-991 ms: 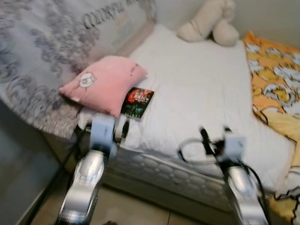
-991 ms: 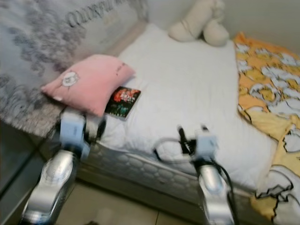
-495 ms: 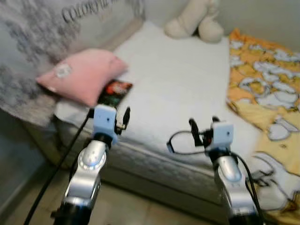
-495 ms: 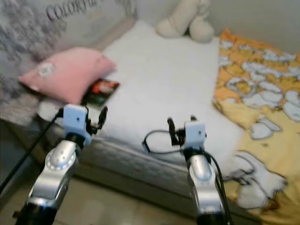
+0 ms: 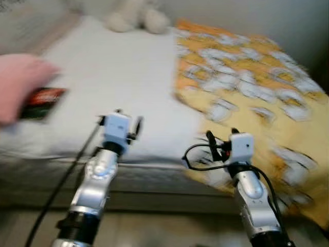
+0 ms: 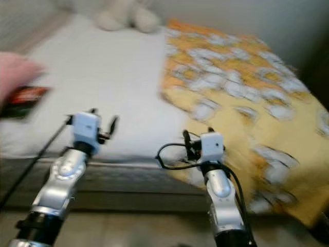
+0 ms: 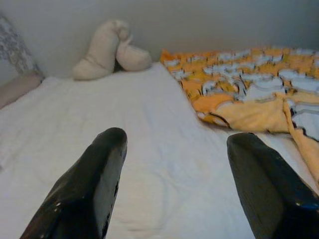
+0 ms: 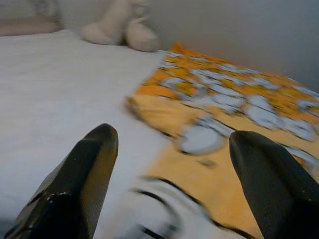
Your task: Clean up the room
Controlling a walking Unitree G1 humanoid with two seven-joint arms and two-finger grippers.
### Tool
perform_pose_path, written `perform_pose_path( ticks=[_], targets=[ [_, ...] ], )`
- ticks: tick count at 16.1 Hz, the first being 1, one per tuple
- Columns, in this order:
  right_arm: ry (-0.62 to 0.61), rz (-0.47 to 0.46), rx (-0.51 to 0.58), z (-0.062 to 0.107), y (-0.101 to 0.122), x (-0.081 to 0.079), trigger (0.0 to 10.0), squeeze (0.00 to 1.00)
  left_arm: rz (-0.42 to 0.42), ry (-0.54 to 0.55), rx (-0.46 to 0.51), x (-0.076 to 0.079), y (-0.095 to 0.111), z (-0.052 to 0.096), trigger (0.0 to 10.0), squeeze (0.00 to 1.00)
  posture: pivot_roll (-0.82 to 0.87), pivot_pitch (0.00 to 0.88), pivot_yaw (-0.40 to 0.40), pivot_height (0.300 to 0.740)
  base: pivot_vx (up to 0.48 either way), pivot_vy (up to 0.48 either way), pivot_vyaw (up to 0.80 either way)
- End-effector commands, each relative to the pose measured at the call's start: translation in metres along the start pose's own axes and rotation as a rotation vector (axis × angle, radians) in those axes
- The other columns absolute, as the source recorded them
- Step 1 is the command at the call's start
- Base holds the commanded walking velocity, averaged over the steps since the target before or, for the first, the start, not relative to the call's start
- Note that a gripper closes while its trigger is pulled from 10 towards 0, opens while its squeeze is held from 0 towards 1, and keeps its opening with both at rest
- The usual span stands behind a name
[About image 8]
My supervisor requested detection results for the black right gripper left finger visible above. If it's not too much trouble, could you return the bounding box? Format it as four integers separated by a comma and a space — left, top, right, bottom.
3, 123, 119, 239

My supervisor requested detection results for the cream plush toy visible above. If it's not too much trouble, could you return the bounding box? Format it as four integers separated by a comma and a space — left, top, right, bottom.
79, 0, 160, 52

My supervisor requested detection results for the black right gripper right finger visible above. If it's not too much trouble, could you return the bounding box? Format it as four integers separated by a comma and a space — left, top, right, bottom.
228, 130, 319, 239

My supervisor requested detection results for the white bed sheet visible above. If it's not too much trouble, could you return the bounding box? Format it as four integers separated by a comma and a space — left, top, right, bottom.
0, 29, 170, 239

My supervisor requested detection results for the beige padded bed rail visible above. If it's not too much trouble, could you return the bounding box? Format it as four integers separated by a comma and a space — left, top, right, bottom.
0, 17, 63, 37

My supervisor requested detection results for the yellow cartoon print blanket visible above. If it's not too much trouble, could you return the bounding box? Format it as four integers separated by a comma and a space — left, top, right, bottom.
96, 41, 319, 239

